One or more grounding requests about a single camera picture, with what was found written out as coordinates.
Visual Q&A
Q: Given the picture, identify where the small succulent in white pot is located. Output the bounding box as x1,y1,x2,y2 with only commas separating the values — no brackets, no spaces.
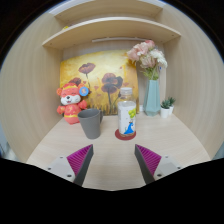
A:
160,99,171,119
167,96,177,116

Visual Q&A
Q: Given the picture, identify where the white light bar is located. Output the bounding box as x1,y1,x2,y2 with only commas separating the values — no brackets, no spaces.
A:
91,36,148,43

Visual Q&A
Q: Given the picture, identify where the red and orange plush toy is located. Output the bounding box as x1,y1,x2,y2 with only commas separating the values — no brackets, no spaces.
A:
55,82,90,125

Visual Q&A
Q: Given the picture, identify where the teal faceted vase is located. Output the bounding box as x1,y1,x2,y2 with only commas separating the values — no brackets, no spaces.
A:
142,79,162,117

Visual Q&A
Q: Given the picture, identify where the pink and white flower bouquet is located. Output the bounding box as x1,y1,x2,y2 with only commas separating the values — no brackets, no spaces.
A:
126,39,169,81

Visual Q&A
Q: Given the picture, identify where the flat round red coaster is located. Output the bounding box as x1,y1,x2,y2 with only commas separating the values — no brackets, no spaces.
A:
114,128,137,141

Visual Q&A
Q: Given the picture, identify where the yellow poppy flower painting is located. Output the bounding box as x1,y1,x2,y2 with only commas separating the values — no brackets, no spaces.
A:
59,49,140,116

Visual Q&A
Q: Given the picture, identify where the grey ribbed mug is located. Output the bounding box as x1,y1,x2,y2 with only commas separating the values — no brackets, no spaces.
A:
77,108,104,140

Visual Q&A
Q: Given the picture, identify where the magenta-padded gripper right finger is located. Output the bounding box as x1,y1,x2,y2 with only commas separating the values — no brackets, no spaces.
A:
134,143,183,185

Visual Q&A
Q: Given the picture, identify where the clear plastic drink bottle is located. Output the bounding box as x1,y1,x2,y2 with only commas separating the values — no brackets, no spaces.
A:
117,87,137,137

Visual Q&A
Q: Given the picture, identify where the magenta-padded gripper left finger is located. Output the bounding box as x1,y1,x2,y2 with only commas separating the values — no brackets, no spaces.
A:
46,143,95,187

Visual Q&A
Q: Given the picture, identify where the light wood shelf unit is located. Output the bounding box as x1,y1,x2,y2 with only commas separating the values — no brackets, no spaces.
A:
41,0,182,51

